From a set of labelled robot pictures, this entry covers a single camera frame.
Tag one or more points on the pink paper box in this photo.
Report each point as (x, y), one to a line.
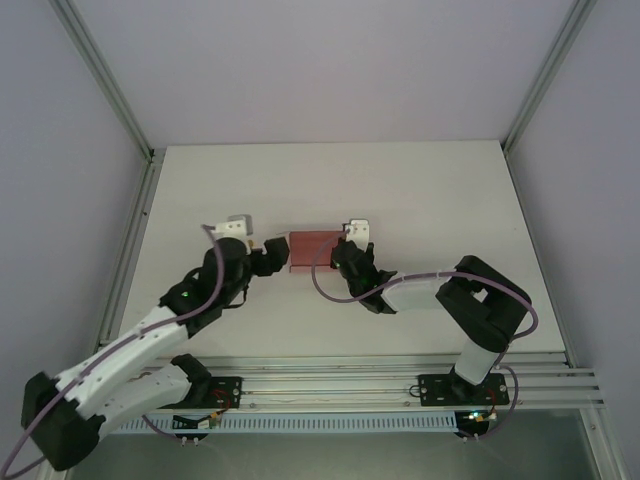
(310, 250)

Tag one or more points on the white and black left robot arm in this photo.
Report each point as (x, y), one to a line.
(125, 350)

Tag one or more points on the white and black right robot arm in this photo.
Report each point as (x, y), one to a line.
(415, 295)

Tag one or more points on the grey metal panel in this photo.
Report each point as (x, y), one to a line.
(325, 460)

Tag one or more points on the aluminium side rail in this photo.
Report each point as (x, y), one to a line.
(142, 210)

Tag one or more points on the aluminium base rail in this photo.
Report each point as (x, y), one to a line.
(325, 380)

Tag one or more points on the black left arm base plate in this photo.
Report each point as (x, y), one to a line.
(230, 387)

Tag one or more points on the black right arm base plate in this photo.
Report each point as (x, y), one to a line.
(432, 387)

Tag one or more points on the aluminium frame post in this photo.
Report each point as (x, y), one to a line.
(100, 75)
(550, 75)

